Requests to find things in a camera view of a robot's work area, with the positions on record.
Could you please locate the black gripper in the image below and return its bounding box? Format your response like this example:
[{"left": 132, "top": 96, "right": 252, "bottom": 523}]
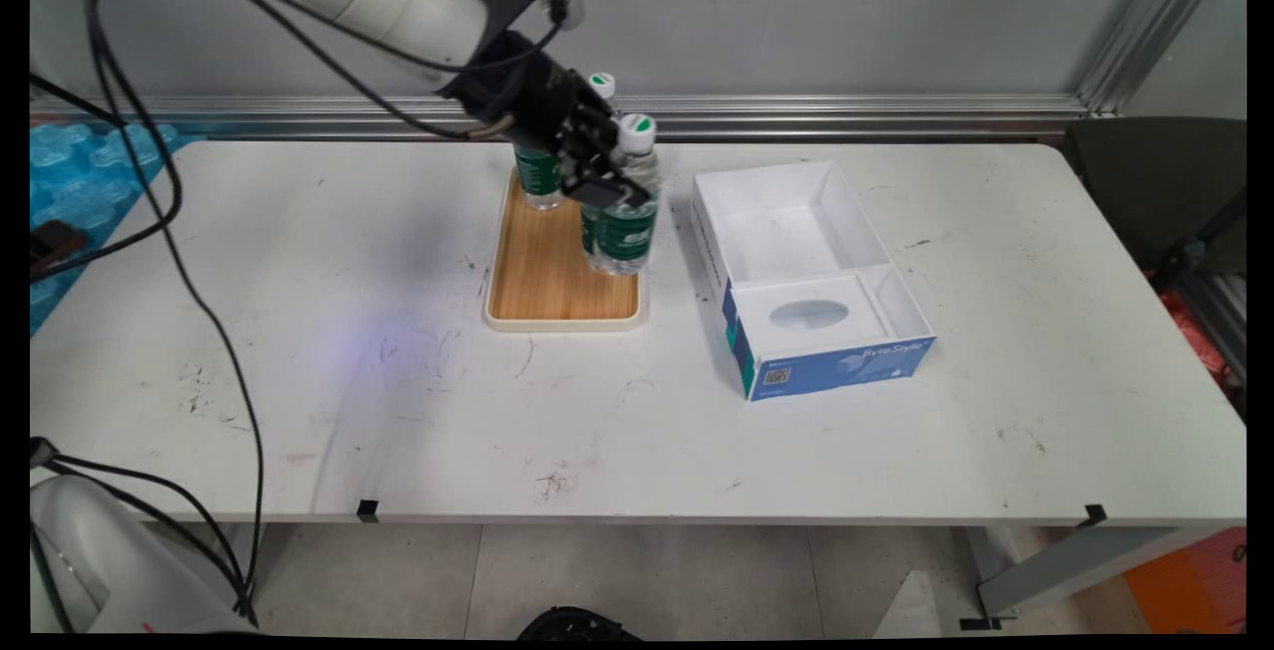
[{"left": 436, "top": 30, "right": 660, "bottom": 213}]

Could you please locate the wooden tray with white rim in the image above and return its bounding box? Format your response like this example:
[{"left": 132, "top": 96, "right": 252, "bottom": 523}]
[{"left": 483, "top": 164, "right": 650, "bottom": 334}]

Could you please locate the white and blue cardboard box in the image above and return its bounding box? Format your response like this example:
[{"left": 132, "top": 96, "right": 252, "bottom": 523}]
[{"left": 690, "top": 162, "right": 939, "bottom": 402}]

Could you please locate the black round floor object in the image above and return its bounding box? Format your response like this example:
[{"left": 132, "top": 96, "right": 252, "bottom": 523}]
[{"left": 516, "top": 607, "right": 644, "bottom": 642}]

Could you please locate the small dark brown object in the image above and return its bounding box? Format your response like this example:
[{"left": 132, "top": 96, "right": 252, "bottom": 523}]
[{"left": 30, "top": 220, "right": 87, "bottom": 279}]

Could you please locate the grey metal table leg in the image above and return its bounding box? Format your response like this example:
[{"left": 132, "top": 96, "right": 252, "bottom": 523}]
[{"left": 958, "top": 525, "right": 1200, "bottom": 631}]

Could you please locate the red packaging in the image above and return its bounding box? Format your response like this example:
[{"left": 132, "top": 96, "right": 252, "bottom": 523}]
[{"left": 1157, "top": 290, "right": 1237, "bottom": 394}]

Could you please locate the orange box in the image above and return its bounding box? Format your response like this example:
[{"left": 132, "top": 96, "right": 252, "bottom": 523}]
[{"left": 1123, "top": 528, "right": 1247, "bottom": 635}]

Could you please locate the horizontal aluminium frame rail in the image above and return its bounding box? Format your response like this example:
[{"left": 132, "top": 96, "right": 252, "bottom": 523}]
[{"left": 30, "top": 93, "right": 1098, "bottom": 142}]

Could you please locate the long black robot cable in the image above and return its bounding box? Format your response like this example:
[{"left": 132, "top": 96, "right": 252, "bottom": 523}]
[
  {"left": 85, "top": 0, "right": 521, "bottom": 631},
  {"left": 30, "top": 0, "right": 521, "bottom": 627}
]

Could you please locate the thin black background cable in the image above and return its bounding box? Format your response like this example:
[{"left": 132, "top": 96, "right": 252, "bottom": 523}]
[{"left": 30, "top": 73, "right": 130, "bottom": 129}]

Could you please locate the slanted aluminium frame post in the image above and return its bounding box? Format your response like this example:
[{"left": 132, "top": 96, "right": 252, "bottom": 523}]
[{"left": 1075, "top": 0, "right": 1235, "bottom": 119}]

